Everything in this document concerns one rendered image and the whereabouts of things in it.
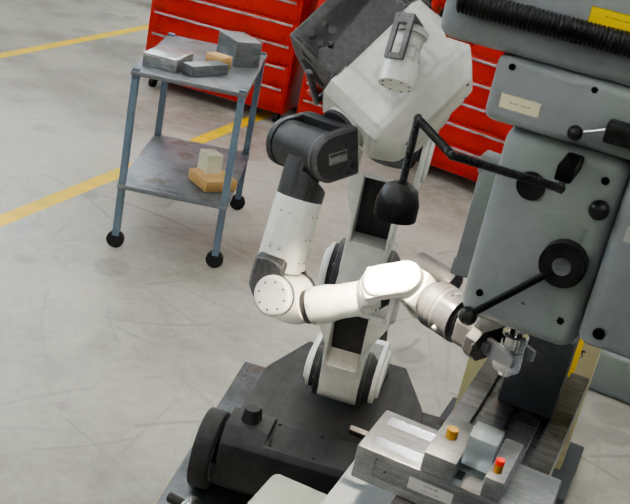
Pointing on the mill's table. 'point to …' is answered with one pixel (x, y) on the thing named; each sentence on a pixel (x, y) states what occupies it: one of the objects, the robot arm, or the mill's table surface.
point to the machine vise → (440, 489)
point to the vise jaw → (446, 450)
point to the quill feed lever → (567, 263)
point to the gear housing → (565, 103)
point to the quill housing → (542, 234)
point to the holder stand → (540, 378)
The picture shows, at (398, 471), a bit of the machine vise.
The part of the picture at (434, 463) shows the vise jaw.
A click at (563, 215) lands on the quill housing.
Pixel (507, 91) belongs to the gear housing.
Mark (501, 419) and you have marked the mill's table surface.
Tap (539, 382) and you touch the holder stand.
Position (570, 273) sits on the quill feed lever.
